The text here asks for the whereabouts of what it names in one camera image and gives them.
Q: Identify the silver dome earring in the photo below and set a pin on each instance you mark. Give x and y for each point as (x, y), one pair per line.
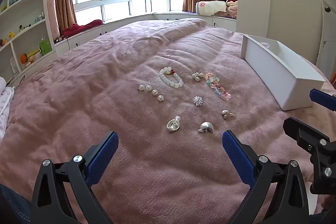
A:
(207, 127)

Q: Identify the pearl strand earring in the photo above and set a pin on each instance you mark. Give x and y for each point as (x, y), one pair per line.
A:
(155, 92)

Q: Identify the white door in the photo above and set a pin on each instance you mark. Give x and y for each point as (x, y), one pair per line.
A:
(328, 37)

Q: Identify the pink standing heater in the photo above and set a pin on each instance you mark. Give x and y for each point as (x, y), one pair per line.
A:
(53, 19)

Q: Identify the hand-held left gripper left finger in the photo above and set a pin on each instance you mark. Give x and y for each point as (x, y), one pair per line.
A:
(103, 158)

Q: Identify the pile of plush toys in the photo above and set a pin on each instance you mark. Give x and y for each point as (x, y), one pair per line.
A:
(232, 8)

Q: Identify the silver teardrop pearl earring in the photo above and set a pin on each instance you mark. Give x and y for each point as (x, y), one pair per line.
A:
(173, 125)

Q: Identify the small silver earring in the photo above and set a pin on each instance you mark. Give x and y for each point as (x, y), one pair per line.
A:
(226, 113)

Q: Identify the red cushion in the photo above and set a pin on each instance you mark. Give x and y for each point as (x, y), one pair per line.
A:
(81, 27)

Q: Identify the white knitted blanket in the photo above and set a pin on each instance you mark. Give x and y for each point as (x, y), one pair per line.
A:
(5, 108)

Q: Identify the green box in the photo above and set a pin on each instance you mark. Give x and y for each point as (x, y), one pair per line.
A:
(45, 47)

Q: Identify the pink plush blanket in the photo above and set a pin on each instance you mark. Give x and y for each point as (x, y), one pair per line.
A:
(105, 87)

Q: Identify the yellow duck toy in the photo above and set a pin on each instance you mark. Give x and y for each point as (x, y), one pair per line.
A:
(11, 35)

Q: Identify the silver starburst brooch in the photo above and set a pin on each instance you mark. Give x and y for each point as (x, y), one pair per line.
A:
(199, 101)

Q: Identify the white plush pillow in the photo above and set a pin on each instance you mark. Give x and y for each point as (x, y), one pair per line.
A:
(211, 7)

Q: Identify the white window bench cabinets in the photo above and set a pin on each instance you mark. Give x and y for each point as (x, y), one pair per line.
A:
(118, 27)

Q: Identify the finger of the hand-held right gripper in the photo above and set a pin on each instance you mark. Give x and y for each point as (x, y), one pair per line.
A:
(312, 142)
(321, 98)

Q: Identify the orange toy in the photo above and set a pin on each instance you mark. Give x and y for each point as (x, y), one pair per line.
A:
(27, 58)

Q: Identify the white bookshelf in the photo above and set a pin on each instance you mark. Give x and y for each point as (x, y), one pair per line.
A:
(23, 11)

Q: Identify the pearl cluster earrings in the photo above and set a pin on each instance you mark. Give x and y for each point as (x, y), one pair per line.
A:
(197, 77)

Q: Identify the white rectangular storage box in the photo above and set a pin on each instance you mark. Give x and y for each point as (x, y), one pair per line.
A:
(273, 74)

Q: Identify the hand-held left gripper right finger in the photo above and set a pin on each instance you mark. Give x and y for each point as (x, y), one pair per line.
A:
(236, 155)

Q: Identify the person's jeans leg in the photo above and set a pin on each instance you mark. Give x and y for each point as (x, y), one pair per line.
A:
(13, 205)

